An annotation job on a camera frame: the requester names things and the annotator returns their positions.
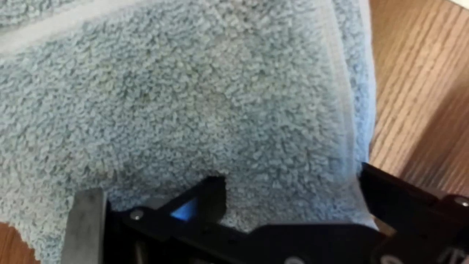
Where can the grey metal wrist bracket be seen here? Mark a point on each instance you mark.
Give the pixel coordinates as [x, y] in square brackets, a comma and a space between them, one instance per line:
[82, 225]

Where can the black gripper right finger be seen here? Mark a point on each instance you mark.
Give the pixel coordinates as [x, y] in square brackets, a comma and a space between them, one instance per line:
[404, 200]

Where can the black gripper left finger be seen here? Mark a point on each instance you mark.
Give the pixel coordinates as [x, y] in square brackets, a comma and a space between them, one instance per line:
[209, 200]

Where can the light blue towel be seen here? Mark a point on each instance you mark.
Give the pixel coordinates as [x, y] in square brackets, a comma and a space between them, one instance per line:
[195, 97]

